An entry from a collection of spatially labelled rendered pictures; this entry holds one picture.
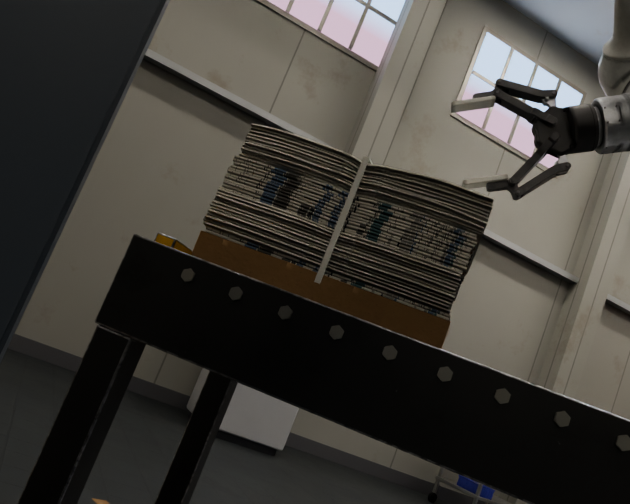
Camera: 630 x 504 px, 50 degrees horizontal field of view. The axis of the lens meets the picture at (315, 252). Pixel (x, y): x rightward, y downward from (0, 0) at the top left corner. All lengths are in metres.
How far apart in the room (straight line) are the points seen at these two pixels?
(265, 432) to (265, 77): 3.06
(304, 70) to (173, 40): 1.19
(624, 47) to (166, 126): 4.91
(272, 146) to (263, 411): 4.23
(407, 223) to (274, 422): 4.32
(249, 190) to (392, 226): 0.21
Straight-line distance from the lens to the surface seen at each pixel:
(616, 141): 1.14
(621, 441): 0.79
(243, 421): 5.10
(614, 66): 1.26
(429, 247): 0.93
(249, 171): 0.99
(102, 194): 5.72
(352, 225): 0.95
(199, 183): 5.84
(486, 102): 1.15
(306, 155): 0.98
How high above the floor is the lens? 0.73
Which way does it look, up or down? 9 degrees up
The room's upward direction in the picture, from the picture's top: 22 degrees clockwise
